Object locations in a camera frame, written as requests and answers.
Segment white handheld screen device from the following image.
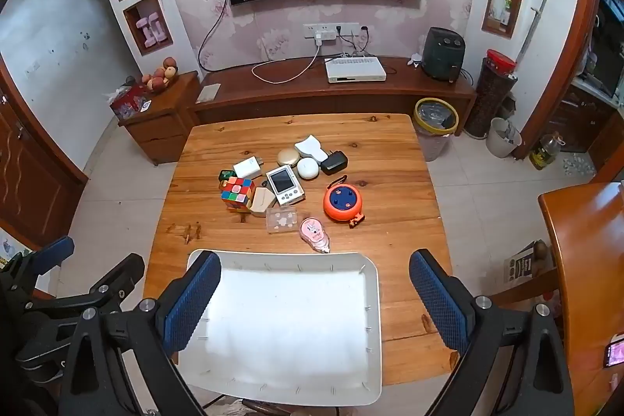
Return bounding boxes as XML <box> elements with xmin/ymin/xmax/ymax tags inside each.
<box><xmin>266</xmin><ymin>168</ymin><xmax>306</xmax><ymax>206</ymax></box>

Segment sheathed sword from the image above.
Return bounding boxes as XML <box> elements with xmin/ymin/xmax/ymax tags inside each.
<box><xmin>517</xmin><ymin>0</ymin><xmax>551</xmax><ymax>63</ymax></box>

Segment white bucket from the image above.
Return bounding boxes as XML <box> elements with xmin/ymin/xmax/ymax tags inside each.
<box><xmin>486</xmin><ymin>117</ymin><xmax>522</xmax><ymax>159</ymax></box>

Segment clear plastic box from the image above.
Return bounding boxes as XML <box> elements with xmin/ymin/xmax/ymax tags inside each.
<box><xmin>266</xmin><ymin>207</ymin><xmax>299</xmax><ymax>234</ymax></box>

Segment pink correction tape dispenser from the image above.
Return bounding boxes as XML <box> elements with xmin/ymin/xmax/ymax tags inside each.
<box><xmin>300</xmin><ymin>217</ymin><xmax>331</xmax><ymax>253</ymax></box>

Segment dark wooden cabinet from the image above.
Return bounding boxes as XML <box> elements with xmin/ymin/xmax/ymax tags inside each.
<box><xmin>556</xmin><ymin>82</ymin><xmax>624</xmax><ymax>153</ymax></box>

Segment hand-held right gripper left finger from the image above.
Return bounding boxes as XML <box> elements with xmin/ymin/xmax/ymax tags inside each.
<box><xmin>58</xmin><ymin>250</ymin><xmax>222</xmax><ymax>416</ymax></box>

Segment white cable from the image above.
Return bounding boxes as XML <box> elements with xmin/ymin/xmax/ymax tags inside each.
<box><xmin>251</xmin><ymin>33</ymin><xmax>325</xmax><ymax>84</ymax></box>

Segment wooden side cabinet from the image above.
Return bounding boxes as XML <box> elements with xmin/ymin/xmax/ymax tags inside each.
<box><xmin>118</xmin><ymin>71</ymin><xmax>202</xmax><ymax>166</ymax></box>

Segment red tissue box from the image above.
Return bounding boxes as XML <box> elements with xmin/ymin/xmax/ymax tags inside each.
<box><xmin>109</xmin><ymin>85</ymin><xmax>152</xmax><ymax>120</ymax></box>

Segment brown wooden door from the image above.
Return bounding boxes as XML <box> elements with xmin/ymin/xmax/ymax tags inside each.
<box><xmin>0</xmin><ymin>55</ymin><xmax>89</xmax><ymax>248</ymax></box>

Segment black power adapter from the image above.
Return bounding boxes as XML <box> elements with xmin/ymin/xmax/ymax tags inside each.
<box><xmin>320</xmin><ymin>150</ymin><xmax>348</xmax><ymax>175</ymax></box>

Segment beige plastic box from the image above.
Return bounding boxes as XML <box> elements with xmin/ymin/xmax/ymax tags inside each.
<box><xmin>250</xmin><ymin>188</ymin><xmax>275</xmax><ymax>217</ymax></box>

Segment black container red lid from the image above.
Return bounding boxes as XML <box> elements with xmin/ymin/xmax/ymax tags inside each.
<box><xmin>464</xmin><ymin>49</ymin><xmax>518</xmax><ymax>139</ymax></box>

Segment long wooden television console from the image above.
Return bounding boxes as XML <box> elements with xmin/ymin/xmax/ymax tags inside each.
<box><xmin>188</xmin><ymin>55</ymin><xmax>479</xmax><ymax>124</ymax></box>

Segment smartphone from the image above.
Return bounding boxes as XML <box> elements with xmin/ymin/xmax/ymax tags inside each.
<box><xmin>603</xmin><ymin>332</ymin><xmax>624</xmax><ymax>369</ymax></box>

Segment glossy wooden side table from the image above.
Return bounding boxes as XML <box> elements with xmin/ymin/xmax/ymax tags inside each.
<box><xmin>539</xmin><ymin>182</ymin><xmax>624</xmax><ymax>416</ymax></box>

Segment white plastic tray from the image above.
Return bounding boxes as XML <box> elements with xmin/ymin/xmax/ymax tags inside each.
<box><xmin>178</xmin><ymin>249</ymin><xmax>382</xmax><ymax>407</ymax></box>

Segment pink dumbbells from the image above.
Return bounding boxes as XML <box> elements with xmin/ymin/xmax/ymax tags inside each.
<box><xmin>138</xmin><ymin>12</ymin><xmax>169</xmax><ymax>48</ymax></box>

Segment white charger block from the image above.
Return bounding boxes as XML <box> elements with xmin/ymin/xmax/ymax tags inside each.
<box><xmin>233</xmin><ymin>157</ymin><xmax>264</xmax><ymax>180</ymax></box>

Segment white wall socket strip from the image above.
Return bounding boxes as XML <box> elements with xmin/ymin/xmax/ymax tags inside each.
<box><xmin>303</xmin><ymin>22</ymin><xmax>360</xmax><ymax>40</ymax></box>

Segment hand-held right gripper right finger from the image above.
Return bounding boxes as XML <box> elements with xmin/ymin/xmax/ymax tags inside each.
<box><xmin>408</xmin><ymin>249</ymin><xmax>576</xmax><ymax>416</ymax></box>

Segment printed cardboard box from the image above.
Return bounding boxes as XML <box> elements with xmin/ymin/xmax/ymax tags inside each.
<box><xmin>503</xmin><ymin>240</ymin><xmax>549</xmax><ymax>285</ymax></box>

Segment cooking oil bottle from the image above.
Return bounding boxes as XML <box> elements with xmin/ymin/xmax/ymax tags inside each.
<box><xmin>529</xmin><ymin>132</ymin><xmax>564</xmax><ymax>170</ymax></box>

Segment yellow rimmed trash bin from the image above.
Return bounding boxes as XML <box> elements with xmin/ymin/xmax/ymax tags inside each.
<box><xmin>413</xmin><ymin>98</ymin><xmax>460</xmax><ymax>162</ymax></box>

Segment pile of peaches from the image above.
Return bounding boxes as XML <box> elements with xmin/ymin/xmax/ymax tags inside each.
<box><xmin>141</xmin><ymin>56</ymin><xmax>180</xmax><ymax>95</ymax></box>

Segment black cable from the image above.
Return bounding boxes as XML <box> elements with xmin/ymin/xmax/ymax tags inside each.
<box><xmin>197</xmin><ymin>0</ymin><xmax>230</xmax><ymax>73</ymax></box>

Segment orange round cable reel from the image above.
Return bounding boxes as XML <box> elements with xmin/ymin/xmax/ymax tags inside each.
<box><xmin>323</xmin><ymin>182</ymin><xmax>365</xmax><ymax>229</ymax></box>

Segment colourful puzzle cube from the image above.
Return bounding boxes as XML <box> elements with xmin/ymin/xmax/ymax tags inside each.
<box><xmin>220</xmin><ymin>178</ymin><xmax>255</xmax><ymax>209</ymax></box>

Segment white set-top box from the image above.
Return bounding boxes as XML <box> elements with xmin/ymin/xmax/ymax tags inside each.
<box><xmin>325</xmin><ymin>55</ymin><xmax>387</xmax><ymax>84</ymax></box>

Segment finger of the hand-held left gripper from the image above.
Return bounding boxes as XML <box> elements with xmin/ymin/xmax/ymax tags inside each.
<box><xmin>22</xmin><ymin>252</ymin><xmax>145</xmax><ymax>329</ymax></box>
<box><xmin>0</xmin><ymin>235</ymin><xmax>75</xmax><ymax>295</ymax></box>

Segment dark air fryer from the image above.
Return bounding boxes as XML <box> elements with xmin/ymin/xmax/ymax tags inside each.
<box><xmin>422</xmin><ymin>27</ymin><xmax>466</xmax><ymax>82</ymax></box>

